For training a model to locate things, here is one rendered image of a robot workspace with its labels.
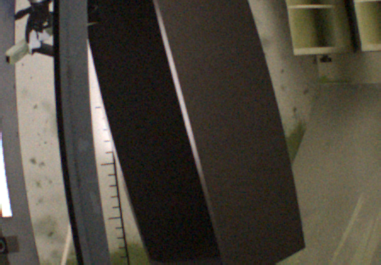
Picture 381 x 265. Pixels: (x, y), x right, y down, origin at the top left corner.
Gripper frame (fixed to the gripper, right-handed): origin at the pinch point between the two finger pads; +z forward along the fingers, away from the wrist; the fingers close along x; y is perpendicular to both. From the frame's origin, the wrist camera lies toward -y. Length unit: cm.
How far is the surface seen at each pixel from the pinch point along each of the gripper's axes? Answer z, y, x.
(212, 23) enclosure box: -3, 49, 36
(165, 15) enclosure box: -9.1, 38.7, 23.1
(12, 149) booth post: 78, -45, 33
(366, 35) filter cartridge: 27, 84, 124
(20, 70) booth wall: 49, -52, 53
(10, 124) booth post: 68, -49, 38
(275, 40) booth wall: 69, 22, 170
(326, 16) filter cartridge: 39, 54, 155
